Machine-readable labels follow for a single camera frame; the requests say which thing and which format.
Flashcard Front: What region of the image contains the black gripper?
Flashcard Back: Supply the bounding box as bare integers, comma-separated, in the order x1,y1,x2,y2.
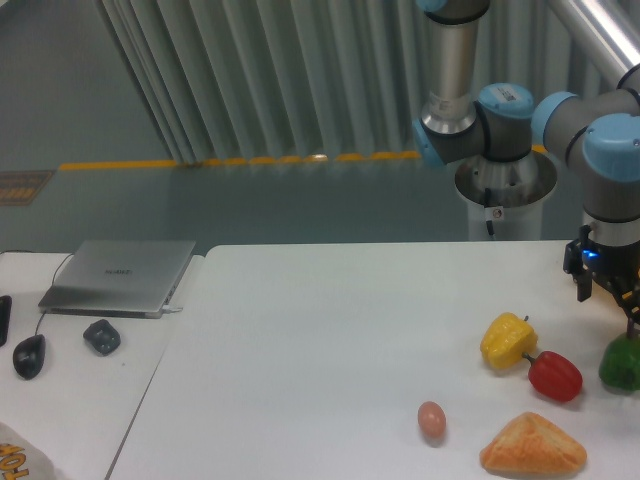
563,225,639,338

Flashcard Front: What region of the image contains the orange triangular bread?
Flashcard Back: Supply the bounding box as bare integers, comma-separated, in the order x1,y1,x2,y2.
479,412,588,476

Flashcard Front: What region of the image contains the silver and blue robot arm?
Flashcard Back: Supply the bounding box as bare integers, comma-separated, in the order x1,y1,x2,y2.
413,1,639,337

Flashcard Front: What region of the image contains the green bell pepper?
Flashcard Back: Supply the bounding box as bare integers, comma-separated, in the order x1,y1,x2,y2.
599,334,639,391

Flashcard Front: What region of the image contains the red bell pepper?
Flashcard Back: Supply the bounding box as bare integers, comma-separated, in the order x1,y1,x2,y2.
522,351,583,403

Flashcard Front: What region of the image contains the yellow bell pepper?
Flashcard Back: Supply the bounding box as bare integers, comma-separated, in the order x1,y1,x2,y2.
480,312,538,370

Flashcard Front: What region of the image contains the brown egg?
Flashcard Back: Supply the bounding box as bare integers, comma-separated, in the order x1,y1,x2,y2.
417,401,446,439

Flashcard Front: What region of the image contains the silver closed laptop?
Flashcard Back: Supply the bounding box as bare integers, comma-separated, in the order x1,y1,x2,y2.
38,240,195,318

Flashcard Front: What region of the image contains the black power adapter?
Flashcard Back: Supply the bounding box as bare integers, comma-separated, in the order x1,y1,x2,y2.
83,319,121,356

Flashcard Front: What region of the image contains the black computer mouse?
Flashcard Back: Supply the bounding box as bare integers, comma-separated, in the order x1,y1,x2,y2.
12,334,46,380

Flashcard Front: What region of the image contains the black phone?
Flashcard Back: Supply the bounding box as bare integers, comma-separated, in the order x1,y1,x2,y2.
0,295,12,347

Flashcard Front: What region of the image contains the white printed bag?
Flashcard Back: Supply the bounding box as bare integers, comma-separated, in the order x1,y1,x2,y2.
0,423,56,480

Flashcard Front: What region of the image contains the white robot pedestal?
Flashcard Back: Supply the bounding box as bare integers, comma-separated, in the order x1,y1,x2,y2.
454,151,558,241

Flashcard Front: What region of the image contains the white laptop cable plug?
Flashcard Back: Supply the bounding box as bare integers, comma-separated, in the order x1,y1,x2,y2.
161,304,183,315

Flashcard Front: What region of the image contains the black mouse cable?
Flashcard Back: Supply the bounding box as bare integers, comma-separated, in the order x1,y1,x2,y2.
0,249,75,338

